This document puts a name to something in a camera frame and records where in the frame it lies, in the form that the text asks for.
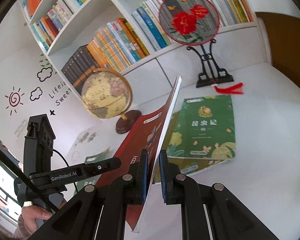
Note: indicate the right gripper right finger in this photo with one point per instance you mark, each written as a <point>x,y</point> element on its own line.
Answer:
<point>168,172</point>

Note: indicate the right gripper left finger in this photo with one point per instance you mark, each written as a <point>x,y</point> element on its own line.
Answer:
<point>140,170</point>

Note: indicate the dark red fairy tale book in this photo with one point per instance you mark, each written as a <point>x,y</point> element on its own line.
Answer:
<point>148,133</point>

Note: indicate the dark green insect book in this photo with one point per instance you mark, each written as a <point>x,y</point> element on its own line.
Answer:
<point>201,134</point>

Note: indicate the teal green leaf book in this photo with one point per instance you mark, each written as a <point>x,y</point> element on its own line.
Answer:
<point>94,159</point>

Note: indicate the person's left hand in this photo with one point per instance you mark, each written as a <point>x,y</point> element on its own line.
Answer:
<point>27,224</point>

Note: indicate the antique yellow desk globe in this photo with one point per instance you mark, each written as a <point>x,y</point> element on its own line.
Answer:
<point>107,94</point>

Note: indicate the black carved fan stand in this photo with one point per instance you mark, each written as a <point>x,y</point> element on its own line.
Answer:
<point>211,73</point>

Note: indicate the red tassel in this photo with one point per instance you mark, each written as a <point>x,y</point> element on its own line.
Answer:
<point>235,89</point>

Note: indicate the black book set row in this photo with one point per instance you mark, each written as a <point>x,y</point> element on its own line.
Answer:
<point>79,67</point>

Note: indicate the orange yellow book row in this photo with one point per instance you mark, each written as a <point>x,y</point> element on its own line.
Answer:
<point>117,46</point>

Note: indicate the red peony embroidered fan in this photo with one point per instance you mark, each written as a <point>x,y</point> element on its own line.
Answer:
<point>189,22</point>

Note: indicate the top shelf book row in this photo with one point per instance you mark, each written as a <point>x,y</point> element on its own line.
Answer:
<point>55,24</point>

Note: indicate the shelf book row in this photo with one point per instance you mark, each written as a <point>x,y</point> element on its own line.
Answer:
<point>231,12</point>
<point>55,24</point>

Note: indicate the white bookshelf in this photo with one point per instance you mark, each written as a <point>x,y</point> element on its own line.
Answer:
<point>236,46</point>

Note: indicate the right shelf book row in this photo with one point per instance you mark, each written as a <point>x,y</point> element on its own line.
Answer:
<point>231,12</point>

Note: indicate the brown wooden cabinet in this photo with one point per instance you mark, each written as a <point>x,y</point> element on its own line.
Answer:
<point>283,33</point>

